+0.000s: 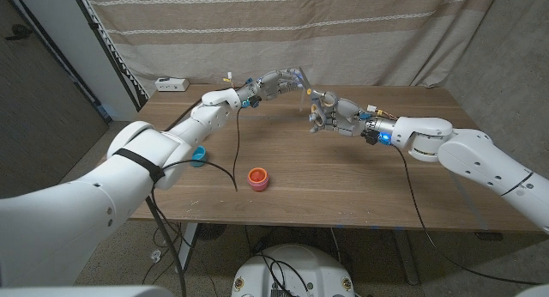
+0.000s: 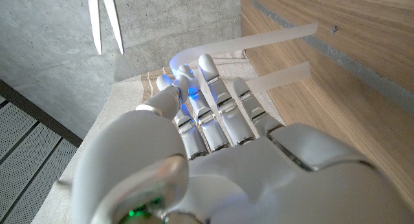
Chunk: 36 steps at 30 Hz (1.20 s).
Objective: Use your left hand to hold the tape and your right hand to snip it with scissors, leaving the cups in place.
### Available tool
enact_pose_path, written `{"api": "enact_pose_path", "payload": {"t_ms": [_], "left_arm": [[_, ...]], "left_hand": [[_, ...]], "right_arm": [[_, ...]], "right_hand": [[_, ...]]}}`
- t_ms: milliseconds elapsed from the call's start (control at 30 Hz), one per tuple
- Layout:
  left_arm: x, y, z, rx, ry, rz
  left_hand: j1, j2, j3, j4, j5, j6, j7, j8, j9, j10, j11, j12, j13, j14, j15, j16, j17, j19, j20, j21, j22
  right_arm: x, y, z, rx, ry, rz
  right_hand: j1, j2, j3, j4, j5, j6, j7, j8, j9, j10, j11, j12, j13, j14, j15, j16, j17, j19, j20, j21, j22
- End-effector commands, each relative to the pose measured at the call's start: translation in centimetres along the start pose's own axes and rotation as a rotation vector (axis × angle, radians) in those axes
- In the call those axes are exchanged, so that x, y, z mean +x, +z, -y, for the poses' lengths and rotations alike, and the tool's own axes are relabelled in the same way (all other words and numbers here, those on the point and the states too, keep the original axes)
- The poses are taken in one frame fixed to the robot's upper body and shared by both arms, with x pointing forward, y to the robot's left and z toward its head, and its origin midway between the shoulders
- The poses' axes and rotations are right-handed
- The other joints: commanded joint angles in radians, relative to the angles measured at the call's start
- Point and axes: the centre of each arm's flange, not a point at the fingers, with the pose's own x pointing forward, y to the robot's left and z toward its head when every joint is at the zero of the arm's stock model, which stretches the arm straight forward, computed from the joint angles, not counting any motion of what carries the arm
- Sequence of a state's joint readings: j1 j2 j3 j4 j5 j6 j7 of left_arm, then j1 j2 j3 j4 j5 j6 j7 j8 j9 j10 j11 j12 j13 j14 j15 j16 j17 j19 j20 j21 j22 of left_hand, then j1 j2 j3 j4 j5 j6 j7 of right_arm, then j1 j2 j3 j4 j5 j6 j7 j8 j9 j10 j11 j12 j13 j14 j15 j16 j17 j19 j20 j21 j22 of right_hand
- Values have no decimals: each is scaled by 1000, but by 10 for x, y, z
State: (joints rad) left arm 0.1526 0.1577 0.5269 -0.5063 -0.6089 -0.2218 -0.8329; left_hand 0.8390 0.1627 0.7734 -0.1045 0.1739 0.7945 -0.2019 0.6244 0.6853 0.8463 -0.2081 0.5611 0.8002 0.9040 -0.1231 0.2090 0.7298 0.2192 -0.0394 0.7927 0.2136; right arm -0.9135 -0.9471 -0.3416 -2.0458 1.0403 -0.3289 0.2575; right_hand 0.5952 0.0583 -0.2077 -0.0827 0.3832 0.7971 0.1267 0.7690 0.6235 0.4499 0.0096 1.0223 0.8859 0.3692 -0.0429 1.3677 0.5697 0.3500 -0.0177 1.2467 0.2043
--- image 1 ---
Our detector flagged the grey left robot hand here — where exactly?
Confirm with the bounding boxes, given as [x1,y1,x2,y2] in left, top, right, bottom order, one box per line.
[252,68,308,102]

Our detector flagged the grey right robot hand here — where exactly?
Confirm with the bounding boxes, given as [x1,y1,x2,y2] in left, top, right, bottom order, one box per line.
[308,90,375,138]

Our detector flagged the grey scissors with yellow handles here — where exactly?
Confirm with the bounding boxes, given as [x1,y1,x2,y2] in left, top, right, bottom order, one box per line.
[297,66,339,127]

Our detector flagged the white domed robot base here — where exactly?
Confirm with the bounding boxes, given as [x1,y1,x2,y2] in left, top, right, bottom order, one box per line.
[231,244,356,297]

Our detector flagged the beige striped curtain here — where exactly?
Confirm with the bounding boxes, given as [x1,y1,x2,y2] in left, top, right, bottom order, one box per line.
[80,0,502,89]

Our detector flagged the orange plastic cup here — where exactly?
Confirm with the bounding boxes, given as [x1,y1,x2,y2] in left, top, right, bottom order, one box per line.
[248,167,269,185]

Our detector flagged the white power strip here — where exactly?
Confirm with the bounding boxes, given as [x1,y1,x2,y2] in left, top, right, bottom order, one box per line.
[154,76,190,93]

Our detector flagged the teal plastic cup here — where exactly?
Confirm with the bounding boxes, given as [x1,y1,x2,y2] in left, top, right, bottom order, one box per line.
[191,145,208,168]

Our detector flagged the pink plastic cup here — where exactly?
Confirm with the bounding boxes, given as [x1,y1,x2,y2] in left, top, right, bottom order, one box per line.
[246,176,270,192]

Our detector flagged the grey table leg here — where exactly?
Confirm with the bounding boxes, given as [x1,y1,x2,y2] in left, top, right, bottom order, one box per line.
[392,228,419,286]

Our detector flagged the black round floor object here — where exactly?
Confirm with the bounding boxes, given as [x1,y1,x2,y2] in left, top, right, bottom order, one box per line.
[196,222,227,241]

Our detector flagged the white table leg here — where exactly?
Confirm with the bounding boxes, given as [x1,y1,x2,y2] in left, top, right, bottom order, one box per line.
[174,222,199,275]

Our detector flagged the black curtain stand pole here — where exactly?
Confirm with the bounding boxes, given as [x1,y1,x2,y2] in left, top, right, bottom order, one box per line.
[70,0,149,113]

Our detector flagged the dark textured door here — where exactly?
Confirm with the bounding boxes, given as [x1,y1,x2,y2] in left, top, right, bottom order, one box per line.
[0,0,111,199]

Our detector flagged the white robot torso edge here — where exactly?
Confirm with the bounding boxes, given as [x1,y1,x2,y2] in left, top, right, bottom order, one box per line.
[0,284,175,297]

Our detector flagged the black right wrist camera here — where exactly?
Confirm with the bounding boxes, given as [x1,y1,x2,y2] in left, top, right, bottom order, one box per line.
[362,129,383,146]

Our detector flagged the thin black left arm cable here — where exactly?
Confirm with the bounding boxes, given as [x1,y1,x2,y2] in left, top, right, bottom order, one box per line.
[148,106,244,297]

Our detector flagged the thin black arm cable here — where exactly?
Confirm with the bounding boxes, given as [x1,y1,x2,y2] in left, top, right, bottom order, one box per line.
[148,106,244,297]
[394,144,546,286]

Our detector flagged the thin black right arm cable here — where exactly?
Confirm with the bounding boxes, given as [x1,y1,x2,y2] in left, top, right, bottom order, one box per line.
[394,144,546,286]

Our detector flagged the black cables on robot base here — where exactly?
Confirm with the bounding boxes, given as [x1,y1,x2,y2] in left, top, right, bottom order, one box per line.
[255,253,311,297]

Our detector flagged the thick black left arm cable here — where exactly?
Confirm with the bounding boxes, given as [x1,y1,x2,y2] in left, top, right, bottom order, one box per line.
[144,97,205,297]

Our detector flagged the black floor cable loop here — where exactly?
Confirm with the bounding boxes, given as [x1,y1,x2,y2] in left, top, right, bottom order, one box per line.
[141,221,185,286]

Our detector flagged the black door handle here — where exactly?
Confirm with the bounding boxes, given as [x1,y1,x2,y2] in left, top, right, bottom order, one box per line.
[4,24,33,41]

